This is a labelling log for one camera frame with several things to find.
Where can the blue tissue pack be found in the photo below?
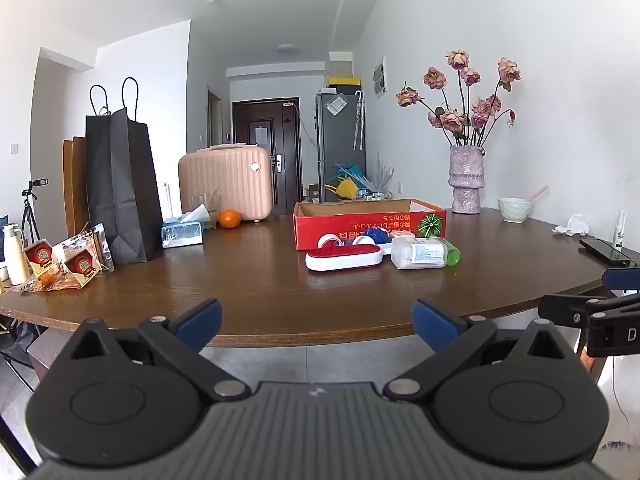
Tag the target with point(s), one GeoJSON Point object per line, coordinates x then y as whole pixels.
{"type": "Point", "coordinates": [182, 232]}

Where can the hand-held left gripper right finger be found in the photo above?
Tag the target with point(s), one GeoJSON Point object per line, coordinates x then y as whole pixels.
{"type": "Point", "coordinates": [435, 327]}

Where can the orange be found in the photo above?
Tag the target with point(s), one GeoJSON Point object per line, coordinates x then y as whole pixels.
{"type": "Point", "coordinates": [230, 219]}

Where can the white tape roll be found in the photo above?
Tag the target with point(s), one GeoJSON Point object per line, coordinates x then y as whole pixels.
{"type": "Point", "coordinates": [329, 241]}

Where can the pale dried branches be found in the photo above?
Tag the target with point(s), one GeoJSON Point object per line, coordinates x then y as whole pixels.
{"type": "Point", "coordinates": [382, 172]}

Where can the dried pink roses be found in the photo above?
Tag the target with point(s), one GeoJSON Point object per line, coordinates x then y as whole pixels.
{"type": "Point", "coordinates": [465, 110]}

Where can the silver foil packet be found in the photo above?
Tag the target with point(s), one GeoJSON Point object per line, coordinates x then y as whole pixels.
{"type": "Point", "coordinates": [100, 245]}

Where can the small black camera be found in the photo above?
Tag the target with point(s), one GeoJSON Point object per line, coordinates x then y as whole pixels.
{"type": "Point", "coordinates": [37, 183]}

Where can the yellow bag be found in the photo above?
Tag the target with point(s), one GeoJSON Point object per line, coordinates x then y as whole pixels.
{"type": "Point", "coordinates": [340, 190]}

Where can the clear glass cup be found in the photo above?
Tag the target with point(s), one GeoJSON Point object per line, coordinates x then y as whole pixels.
{"type": "Point", "coordinates": [205, 205]}

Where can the white box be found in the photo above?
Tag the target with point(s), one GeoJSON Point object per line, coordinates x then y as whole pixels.
{"type": "Point", "coordinates": [340, 65]}

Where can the red cardboard box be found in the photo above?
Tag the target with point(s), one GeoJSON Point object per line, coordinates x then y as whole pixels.
{"type": "Point", "coordinates": [350, 225]}

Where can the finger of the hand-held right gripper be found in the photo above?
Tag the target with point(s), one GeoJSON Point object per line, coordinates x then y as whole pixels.
{"type": "Point", "coordinates": [565, 310]}
{"type": "Point", "coordinates": [620, 277]}

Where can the black tripod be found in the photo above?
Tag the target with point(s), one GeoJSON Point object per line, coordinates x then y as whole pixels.
{"type": "Point", "coordinates": [30, 215]}

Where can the small white spray bottle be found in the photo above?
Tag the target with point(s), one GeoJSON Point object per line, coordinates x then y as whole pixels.
{"type": "Point", "coordinates": [620, 230]}

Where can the grey refrigerator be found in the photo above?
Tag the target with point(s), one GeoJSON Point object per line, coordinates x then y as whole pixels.
{"type": "Point", "coordinates": [340, 135]}

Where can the pink ceramic vase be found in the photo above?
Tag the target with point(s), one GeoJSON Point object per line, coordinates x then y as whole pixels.
{"type": "Point", "coordinates": [467, 180]}

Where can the clear folded umbrella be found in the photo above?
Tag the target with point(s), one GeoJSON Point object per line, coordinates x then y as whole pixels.
{"type": "Point", "coordinates": [358, 120]}

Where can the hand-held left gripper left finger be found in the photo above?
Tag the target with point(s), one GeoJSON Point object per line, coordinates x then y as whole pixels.
{"type": "Point", "coordinates": [202, 317]}

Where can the brown stool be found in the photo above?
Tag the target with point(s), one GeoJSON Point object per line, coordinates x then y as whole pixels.
{"type": "Point", "coordinates": [45, 352]}

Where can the dark brown door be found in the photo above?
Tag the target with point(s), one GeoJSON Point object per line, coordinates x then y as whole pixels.
{"type": "Point", "coordinates": [267, 145]}

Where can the pale green bowl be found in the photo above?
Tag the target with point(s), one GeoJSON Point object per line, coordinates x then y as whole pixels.
{"type": "Point", "coordinates": [512, 209]}

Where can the red brown snack packet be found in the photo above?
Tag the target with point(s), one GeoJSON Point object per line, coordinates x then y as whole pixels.
{"type": "Point", "coordinates": [80, 262]}
{"type": "Point", "coordinates": [37, 255]}

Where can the round ceiling lamp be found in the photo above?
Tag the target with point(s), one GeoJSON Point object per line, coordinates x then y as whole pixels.
{"type": "Point", "coordinates": [288, 48]}

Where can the paper sheet on refrigerator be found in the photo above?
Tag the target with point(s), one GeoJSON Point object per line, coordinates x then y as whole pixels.
{"type": "Point", "coordinates": [336, 105]}

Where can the blue plastic bag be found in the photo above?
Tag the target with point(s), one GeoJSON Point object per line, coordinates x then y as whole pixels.
{"type": "Point", "coordinates": [350, 170]}

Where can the clear bottle with green cap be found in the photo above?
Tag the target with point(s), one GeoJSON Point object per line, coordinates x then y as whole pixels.
{"type": "Point", "coordinates": [420, 252]}

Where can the crumpled white tissue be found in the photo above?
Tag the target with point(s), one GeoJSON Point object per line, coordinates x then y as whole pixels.
{"type": "Point", "coordinates": [572, 225]}

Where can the black paper bag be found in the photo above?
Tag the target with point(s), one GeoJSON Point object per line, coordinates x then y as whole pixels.
{"type": "Point", "coordinates": [120, 185]}

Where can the pink suitcase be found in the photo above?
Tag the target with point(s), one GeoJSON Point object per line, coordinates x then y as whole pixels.
{"type": "Point", "coordinates": [225, 180]}

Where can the yellow box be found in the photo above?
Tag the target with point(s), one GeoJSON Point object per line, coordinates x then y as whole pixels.
{"type": "Point", "coordinates": [344, 80]}

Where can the white thermos bottle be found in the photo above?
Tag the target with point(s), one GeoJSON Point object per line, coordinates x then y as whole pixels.
{"type": "Point", "coordinates": [15, 255]}

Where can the pink spoon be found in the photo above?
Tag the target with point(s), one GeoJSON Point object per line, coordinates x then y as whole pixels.
{"type": "Point", "coordinates": [537, 192]}

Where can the blue ridged cap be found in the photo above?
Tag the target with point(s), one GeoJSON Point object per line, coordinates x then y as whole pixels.
{"type": "Point", "coordinates": [376, 235]}

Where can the black phone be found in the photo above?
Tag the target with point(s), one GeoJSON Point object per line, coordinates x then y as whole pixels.
{"type": "Point", "coordinates": [602, 250]}

